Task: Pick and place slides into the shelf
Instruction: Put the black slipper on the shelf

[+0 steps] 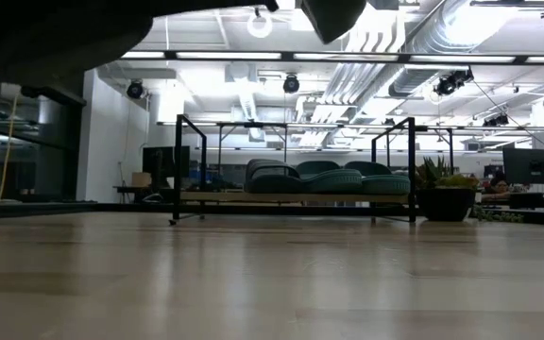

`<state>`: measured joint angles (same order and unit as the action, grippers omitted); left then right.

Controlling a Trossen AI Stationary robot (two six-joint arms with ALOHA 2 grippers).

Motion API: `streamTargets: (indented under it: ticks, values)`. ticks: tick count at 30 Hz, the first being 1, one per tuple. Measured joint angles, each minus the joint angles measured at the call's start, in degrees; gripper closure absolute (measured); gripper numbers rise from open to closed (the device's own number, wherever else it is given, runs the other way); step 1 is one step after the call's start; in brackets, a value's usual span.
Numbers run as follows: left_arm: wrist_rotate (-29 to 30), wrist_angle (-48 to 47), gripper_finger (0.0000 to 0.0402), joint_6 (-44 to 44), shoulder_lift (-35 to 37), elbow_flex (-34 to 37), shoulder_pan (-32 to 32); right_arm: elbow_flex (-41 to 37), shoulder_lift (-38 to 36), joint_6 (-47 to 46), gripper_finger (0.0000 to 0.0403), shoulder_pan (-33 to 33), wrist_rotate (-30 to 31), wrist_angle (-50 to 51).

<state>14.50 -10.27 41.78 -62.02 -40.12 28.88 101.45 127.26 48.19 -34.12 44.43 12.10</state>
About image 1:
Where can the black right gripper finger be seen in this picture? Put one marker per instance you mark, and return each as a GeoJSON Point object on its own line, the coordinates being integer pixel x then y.
{"type": "Point", "coordinates": [333, 19]}

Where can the teal rubber slide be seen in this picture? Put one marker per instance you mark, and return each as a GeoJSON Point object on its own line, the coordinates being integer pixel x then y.
{"type": "Point", "coordinates": [335, 181]}
{"type": "Point", "coordinates": [385, 185]}

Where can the dark grey rubber slide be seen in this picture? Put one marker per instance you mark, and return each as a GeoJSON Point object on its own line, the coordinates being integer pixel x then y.
{"type": "Point", "coordinates": [272, 184]}
{"type": "Point", "coordinates": [40, 42]}

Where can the black metal wooden shelf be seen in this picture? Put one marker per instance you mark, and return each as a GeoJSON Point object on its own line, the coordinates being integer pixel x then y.
{"type": "Point", "coordinates": [412, 170]}

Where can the round black ceiling speaker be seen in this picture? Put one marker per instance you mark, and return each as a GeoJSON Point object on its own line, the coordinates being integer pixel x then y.
{"type": "Point", "coordinates": [291, 83]}
{"type": "Point", "coordinates": [135, 89]}

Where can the long ceiling light strip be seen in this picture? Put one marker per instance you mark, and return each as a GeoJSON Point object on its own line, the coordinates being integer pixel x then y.
{"type": "Point", "coordinates": [227, 55]}

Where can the black ceiling spotlight cluster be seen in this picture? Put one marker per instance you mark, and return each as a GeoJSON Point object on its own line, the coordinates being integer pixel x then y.
{"type": "Point", "coordinates": [451, 82]}

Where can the black ceiling spotlights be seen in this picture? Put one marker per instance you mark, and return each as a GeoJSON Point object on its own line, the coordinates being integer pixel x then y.
{"type": "Point", "coordinates": [496, 120]}

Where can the black pot with succulents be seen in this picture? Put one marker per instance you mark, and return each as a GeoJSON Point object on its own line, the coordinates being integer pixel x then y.
{"type": "Point", "coordinates": [444, 205]}

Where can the person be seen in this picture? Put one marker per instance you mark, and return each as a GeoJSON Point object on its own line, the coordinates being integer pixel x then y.
{"type": "Point", "coordinates": [498, 181]}

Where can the brown cardboard box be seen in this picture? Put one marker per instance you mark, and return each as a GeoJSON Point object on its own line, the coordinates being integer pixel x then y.
{"type": "Point", "coordinates": [141, 179]}

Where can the trailing green plant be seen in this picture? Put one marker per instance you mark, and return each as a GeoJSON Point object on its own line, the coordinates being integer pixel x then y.
{"type": "Point", "coordinates": [494, 216]}

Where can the dark background desk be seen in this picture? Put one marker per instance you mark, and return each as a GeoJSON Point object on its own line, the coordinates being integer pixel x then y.
{"type": "Point", "coordinates": [130, 189]}

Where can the silver ventilation duct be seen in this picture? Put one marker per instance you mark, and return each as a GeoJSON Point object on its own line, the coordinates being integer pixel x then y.
{"type": "Point", "coordinates": [413, 80]}

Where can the black metal background frame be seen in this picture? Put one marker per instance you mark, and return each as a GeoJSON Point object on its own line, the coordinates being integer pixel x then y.
{"type": "Point", "coordinates": [451, 151]}
{"type": "Point", "coordinates": [220, 141]}

